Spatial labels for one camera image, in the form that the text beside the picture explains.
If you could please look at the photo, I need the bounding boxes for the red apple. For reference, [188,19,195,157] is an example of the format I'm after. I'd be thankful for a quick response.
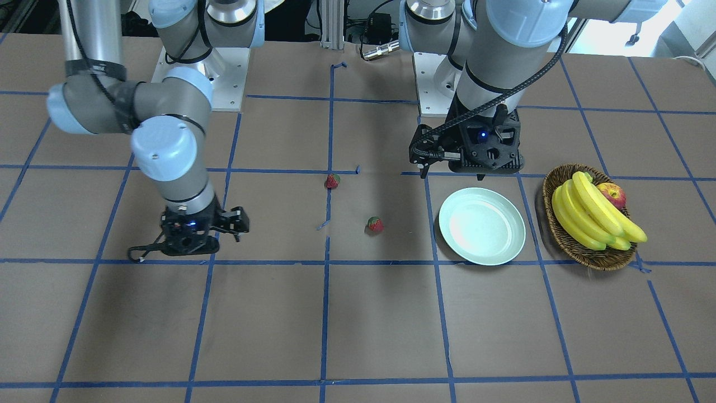
[597,182,627,210]

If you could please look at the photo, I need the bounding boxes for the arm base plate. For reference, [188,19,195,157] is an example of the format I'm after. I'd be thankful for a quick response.
[151,48,251,112]
[413,53,461,118]

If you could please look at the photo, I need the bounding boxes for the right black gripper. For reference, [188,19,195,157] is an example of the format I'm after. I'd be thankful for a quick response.
[159,206,249,256]

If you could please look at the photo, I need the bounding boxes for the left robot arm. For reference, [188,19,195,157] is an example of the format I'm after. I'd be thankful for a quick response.
[399,1,665,179]

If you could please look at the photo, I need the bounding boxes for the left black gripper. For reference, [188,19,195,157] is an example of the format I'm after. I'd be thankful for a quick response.
[408,106,525,180]

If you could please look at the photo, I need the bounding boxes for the strawberry two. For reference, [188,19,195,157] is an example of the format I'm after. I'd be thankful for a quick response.
[366,216,384,233]

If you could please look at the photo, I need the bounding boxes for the yellow banana bunch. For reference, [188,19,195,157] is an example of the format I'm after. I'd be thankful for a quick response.
[552,171,648,251]

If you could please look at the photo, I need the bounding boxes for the aluminium frame post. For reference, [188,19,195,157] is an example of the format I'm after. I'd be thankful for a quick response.
[319,0,347,50]

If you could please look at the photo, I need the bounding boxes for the light green plate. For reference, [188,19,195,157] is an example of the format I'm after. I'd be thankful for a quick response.
[438,187,526,266]

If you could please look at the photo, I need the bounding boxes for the wicker basket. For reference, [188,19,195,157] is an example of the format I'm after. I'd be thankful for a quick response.
[539,163,648,271]

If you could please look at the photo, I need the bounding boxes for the strawberry one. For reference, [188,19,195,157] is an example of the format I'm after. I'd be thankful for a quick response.
[324,173,342,190]

